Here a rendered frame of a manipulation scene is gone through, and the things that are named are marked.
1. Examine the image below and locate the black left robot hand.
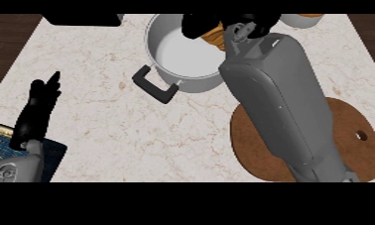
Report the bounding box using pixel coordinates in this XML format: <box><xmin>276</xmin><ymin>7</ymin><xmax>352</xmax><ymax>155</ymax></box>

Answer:
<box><xmin>8</xmin><ymin>70</ymin><xmax>63</xmax><ymax>153</ymax></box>

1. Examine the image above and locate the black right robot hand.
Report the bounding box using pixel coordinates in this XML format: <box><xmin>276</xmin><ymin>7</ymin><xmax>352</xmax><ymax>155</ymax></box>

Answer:
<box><xmin>180</xmin><ymin>13</ymin><xmax>282</xmax><ymax>41</ymax></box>

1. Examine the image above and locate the golden brown croissant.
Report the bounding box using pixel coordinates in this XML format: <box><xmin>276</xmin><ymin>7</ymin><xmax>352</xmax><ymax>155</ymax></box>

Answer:
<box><xmin>199</xmin><ymin>21</ymin><xmax>228</xmax><ymax>53</ymax></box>

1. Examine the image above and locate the round brown cutting board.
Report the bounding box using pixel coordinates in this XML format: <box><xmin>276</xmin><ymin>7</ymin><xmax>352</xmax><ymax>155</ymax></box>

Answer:
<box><xmin>228</xmin><ymin>96</ymin><xmax>375</xmax><ymax>183</ymax></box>

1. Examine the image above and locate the blue placemat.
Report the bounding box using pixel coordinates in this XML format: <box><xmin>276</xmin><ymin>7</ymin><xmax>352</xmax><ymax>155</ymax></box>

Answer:
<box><xmin>0</xmin><ymin>123</ymin><xmax>69</xmax><ymax>183</ymax></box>

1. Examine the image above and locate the grey cup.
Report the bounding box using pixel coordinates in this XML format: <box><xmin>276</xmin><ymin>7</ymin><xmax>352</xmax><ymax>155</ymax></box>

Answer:
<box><xmin>280</xmin><ymin>13</ymin><xmax>324</xmax><ymax>30</ymax></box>

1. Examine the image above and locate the black appliance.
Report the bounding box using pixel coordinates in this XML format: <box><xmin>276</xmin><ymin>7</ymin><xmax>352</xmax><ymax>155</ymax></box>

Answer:
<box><xmin>39</xmin><ymin>13</ymin><xmax>124</xmax><ymax>28</ymax></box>

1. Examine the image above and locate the grey pot with black handle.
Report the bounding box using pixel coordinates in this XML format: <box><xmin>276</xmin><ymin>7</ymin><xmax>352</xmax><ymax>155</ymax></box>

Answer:
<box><xmin>130</xmin><ymin>13</ymin><xmax>231</xmax><ymax>105</ymax></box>

